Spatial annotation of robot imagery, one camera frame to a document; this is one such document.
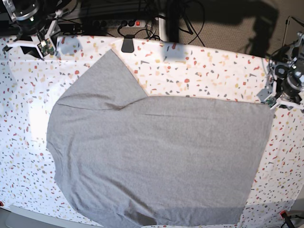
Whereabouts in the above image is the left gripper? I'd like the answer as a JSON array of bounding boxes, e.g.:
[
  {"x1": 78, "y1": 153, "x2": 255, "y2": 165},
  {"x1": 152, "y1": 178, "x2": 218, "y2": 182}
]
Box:
[{"x1": 257, "y1": 61, "x2": 304, "y2": 111}]

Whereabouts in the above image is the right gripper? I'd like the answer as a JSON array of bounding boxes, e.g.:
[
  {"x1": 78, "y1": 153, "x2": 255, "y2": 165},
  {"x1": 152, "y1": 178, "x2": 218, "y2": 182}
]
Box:
[{"x1": 3, "y1": 22, "x2": 59, "y2": 59}]

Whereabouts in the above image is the grey T-shirt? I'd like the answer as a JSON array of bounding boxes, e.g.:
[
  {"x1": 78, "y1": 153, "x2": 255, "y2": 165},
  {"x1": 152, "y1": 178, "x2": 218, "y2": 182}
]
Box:
[{"x1": 47, "y1": 51, "x2": 274, "y2": 228}]

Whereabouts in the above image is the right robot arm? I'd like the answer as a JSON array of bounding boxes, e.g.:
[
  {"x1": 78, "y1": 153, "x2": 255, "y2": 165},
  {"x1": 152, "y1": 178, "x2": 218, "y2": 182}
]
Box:
[{"x1": 2, "y1": 0, "x2": 62, "y2": 59}]

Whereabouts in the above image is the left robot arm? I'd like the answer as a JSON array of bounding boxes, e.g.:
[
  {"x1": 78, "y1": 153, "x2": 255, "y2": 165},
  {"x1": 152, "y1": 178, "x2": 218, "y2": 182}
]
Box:
[{"x1": 257, "y1": 32, "x2": 304, "y2": 112}]

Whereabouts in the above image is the terrazzo patterned tablecloth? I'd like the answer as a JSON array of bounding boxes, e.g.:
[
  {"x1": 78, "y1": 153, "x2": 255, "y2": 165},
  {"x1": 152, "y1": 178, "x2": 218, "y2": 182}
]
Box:
[{"x1": 0, "y1": 36, "x2": 304, "y2": 228}]

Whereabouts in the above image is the white power strip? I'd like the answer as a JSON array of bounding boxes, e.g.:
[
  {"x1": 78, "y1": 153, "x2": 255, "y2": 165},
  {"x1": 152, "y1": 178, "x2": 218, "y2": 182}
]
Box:
[{"x1": 84, "y1": 19, "x2": 146, "y2": 29}]

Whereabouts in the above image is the black table clamp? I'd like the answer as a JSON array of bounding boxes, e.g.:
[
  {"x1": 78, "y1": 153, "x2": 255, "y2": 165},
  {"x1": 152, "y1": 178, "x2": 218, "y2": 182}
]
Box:
[{"x1": 121, "y1": 35, "x2": 135, "y2": 53}]

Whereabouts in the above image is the red clamp right corner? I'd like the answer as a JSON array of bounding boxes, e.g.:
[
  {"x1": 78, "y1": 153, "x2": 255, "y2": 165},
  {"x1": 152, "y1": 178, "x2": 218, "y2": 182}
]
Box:
[{"x1": 280, "y1": 210, "x2": 289, "y2": 220}]

